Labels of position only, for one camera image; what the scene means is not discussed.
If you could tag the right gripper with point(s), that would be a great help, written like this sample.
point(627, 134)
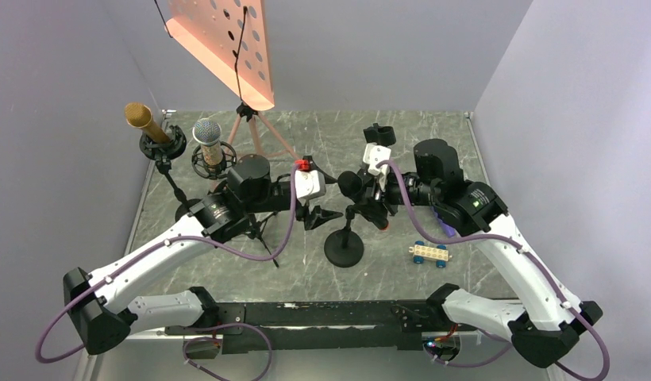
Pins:
point(383, 186)

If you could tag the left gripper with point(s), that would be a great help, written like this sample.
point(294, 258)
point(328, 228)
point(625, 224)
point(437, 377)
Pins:
point(317, 217)

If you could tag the black microphone orange tip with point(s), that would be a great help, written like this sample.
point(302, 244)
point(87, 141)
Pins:
point(359, 188)

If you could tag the black round-base stand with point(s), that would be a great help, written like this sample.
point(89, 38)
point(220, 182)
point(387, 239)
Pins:
point(344, 248)
point(380, 135)

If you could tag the purple microphone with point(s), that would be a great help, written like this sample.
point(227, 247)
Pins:
point(448, 230)

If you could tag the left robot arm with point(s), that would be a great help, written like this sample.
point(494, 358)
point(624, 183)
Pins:
point(107, 304)

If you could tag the black tripod mic stand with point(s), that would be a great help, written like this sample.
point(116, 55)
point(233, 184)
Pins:
point(246, 224)

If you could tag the silver mesh glitter microphone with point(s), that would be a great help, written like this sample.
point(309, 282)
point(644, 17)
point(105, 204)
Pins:
point(207, 134)

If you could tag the pink music stand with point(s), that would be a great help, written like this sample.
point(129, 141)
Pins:
point(230, 39)

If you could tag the gold microphone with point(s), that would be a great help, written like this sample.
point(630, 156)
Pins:
point(139, 116)

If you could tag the toy brick car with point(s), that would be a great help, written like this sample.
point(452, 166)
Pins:
point(421, 253)

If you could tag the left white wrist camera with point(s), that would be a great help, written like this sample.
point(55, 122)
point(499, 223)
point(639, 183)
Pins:
point(308, 184)

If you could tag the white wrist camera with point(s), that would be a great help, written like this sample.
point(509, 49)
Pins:
point(374, 155)
point(308, 184)

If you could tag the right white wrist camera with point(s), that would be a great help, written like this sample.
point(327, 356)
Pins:
point(374, 155)

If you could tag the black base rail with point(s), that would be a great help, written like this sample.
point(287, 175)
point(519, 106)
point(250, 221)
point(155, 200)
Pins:
point(253, 326)

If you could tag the black shock-mount stand left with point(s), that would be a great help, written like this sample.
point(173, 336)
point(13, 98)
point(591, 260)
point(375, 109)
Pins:
point(163, 148)

